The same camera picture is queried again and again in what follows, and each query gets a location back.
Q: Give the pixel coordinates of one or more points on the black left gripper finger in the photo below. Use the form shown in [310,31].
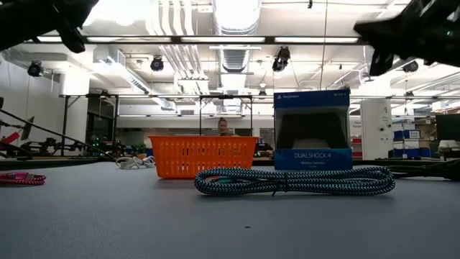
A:
[86,7]

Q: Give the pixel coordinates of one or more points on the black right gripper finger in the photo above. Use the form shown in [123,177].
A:
[377,37]
[377,24]

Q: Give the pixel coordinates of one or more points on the black ceiling spotlight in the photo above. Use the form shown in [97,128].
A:
[281,59]
[35,68]
[157,63]
[410,66]

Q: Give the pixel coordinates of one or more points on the black monitor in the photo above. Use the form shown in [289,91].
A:
[448,127]

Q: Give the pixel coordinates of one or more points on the blue storage bin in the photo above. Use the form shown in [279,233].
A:
[406,134]
[413,153]

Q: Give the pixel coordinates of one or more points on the black tilted panel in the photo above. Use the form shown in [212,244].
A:
[27,127]

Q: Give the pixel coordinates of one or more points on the red background object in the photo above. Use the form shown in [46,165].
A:
[9,138]

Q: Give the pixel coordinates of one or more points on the black background robot arms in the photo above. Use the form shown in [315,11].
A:
[46,146]

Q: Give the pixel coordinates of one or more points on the blue DualShock controller box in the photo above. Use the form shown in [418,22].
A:
[312,158]

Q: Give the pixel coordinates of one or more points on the overhead LED light bar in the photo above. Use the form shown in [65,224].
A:
[223,39]

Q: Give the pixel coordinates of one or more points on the person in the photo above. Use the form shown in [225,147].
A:
[223,126]

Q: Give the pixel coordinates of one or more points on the orange plastic basket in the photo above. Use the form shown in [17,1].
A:
[201,158]

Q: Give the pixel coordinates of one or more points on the black metal rack frame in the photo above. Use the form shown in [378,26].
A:
[225,96]
[65,122]

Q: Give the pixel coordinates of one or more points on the silver ventilation duct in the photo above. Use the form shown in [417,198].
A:
[235,57]

